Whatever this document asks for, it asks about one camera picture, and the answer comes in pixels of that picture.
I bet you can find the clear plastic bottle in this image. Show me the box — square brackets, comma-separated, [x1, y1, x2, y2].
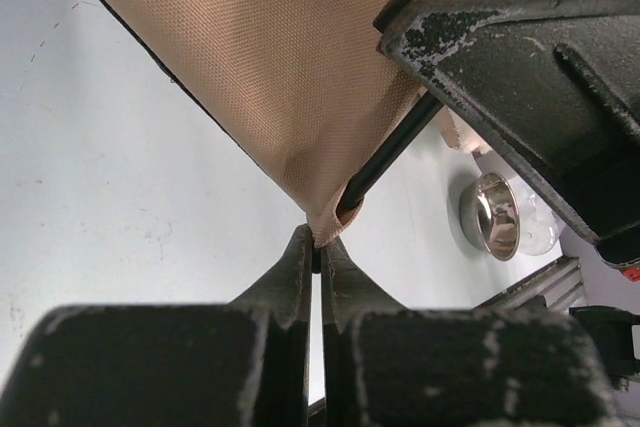
[511, 179, 559, 256]

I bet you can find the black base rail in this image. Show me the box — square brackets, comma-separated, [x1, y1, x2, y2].
[477, 256, 587, 313]

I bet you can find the tan fabric pet tent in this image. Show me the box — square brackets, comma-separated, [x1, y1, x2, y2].
[101, 0, 419, 246]

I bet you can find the stainless steel bowl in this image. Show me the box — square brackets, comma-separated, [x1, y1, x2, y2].
[458, 172, 521, 262]

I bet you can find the cream fluffy cushion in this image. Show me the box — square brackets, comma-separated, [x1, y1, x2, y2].
[434, 107, 493, 156]

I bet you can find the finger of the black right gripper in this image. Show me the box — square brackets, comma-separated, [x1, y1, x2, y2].
[374, 0, 639, 244]

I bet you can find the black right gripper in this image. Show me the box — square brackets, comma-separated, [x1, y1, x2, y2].
[569, 226, 640, 398]

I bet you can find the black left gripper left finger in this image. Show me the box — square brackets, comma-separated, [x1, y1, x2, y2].
[7, 225, 313, 426]

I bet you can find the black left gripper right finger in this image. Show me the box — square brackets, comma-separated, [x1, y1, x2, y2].
[319, 241, 620, 426]

